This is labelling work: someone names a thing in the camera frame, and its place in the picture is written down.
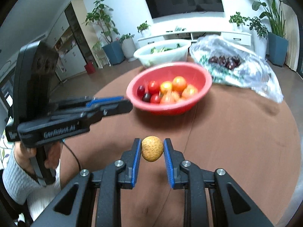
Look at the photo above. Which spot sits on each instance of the green leafy vegetables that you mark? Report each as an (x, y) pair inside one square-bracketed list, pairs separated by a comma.
[(163, 49)]

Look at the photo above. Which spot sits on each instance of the grey knit sweater sleeve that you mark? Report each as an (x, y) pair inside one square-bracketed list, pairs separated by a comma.
[(20, 192)]

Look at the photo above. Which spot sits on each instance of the smooth orange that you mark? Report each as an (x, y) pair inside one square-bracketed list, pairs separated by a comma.
[(179, 83)]

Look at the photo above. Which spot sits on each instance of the brown table cloth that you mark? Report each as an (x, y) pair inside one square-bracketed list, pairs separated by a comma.
[(255, 139)]

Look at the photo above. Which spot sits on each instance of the white plastic vegetable basin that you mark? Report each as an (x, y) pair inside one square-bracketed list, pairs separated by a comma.
[(149, 60)]

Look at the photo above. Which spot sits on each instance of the bushy plant white pot right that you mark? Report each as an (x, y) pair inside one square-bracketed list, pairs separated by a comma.
[(260, 36)]

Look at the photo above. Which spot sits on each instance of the red waste bin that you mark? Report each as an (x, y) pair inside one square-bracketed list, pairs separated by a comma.
[(90, 68)]

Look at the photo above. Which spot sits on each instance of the dark cherries pile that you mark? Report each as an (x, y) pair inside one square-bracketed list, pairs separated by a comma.
[(229, 62)]

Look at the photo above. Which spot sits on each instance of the beige curtain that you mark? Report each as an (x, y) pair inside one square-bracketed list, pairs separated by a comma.
[(292, 35)]

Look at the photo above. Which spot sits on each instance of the small orange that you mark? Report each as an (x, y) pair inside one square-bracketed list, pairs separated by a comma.
[(168, 98)]

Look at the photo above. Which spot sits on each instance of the white tv cabinet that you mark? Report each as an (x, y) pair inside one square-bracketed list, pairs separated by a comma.
[(242, 38)]

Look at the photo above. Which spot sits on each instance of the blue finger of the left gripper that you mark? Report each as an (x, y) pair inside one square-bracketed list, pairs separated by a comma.
[(103, 100), (111, 109)]

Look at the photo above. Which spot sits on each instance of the dark plum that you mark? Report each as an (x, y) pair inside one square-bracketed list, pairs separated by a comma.
[(146, 97)]

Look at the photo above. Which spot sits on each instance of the small plant on cabinet right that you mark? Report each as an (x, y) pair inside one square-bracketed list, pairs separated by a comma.
[(238, 21)]

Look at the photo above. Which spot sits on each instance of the clear plastic bag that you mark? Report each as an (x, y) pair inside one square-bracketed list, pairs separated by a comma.
[(254, 72)]

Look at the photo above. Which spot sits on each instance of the tall tree blue pot left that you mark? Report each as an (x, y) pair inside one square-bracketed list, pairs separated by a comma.
[(100, 16)]

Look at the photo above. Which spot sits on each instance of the large textured mandarin orange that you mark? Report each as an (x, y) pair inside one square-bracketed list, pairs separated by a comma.
[(189, 92)]

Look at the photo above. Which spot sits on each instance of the plant ribbed white pot left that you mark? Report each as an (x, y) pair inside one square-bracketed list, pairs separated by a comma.
[(128, 46)]

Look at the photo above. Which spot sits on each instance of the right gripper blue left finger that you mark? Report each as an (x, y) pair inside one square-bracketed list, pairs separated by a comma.
[(127, 178)]

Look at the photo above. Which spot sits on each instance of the red plastic colander bowl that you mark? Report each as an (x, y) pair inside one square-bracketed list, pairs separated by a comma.
[(193, 73)]

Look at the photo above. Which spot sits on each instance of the wall shelving cabinet unit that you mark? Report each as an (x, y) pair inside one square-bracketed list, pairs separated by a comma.
[(73, 40)]

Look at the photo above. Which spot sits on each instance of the red grape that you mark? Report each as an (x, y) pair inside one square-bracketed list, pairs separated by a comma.
[(140, 91)]

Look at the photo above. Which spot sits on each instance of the tall plant blue pot right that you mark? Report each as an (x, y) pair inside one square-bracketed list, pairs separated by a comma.
[(277, 43)]

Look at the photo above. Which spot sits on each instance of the person left hand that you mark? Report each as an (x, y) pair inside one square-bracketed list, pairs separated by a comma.
[(22, 156)]

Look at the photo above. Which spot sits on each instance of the red tomato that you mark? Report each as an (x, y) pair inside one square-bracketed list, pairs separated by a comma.
[(155, 99), (153, 87)]

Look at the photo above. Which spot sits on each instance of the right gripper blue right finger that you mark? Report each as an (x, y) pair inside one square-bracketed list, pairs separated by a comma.
[(173, 159)]

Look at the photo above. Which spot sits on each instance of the small plant on cabinet left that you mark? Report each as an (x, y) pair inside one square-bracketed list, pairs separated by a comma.
[(144, 30)]

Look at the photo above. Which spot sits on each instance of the small plant on cabinet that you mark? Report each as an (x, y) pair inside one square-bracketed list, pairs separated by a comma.
[(144, 30), (238, 21)]

